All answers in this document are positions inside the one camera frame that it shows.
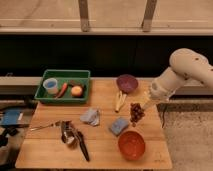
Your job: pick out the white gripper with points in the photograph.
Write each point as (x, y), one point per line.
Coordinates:
(149, 101)

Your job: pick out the dark red grape bunch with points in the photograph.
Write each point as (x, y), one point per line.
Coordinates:
(136, 112)

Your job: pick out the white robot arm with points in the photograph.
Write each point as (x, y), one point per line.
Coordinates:
(184, 65)

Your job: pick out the purple bowl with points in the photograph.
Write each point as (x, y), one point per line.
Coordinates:
(127, 83)

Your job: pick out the red bowl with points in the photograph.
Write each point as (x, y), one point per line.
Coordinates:
(131, 145)

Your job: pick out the pale yellow banana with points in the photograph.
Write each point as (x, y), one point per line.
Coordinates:
(120, 99)

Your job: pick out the blue sponge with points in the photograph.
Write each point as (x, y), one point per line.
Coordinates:
(118, 126)

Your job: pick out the grey crumpled cloth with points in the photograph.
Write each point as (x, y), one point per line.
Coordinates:
(91, 117)

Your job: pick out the yellow red apple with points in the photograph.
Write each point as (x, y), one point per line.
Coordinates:
(76, 91)

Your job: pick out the dark brown item in tray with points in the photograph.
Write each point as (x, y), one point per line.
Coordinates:
(73, 83)

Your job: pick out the shiny metal utensil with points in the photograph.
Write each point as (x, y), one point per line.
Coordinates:
(67, 135)

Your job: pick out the orange carrot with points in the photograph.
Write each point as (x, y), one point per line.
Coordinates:
(62, 91)

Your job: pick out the green plastic tray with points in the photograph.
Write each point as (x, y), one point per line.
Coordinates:
(62, 76)

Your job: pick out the silver spoon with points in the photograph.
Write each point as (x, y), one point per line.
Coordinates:
(55, 124)

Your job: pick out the clear blue plastic cup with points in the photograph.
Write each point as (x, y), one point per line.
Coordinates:
(51, 86)

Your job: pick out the blue box on left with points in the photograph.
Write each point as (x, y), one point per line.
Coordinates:
(11, 117)

